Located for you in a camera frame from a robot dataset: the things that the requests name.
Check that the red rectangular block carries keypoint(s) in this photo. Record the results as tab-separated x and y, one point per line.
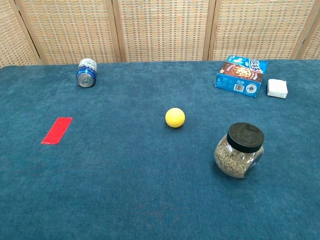
57	130

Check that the yellow ball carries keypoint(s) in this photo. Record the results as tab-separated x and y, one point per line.
175	118

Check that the blue cookie box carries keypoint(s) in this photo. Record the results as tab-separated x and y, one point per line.
240	75

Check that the woven screen panel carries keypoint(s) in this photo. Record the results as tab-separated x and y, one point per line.
162	30
315	47
257	25
70	30
12	37

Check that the white tissue pack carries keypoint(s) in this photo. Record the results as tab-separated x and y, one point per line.
277	88

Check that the blue and silver drink can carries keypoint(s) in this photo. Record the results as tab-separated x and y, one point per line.
86	72

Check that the blue felt table cover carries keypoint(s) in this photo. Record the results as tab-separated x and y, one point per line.
125	180

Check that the glass jar with black lid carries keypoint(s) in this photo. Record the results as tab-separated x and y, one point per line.
240	152

